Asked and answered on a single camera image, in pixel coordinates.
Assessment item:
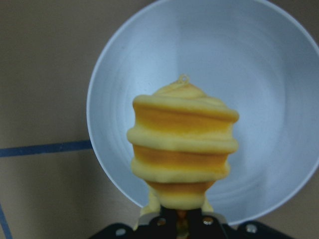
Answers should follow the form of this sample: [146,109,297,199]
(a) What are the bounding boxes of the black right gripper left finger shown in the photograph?
[90,207,178,239]

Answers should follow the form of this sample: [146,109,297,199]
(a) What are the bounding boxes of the striped bread loaf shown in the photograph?
[127,75,239,239]

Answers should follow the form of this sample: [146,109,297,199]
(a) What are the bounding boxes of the light blue plate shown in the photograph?
[87,0,319,225]

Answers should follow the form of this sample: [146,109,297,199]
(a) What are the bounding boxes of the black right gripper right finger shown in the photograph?
[186,209,291,239]

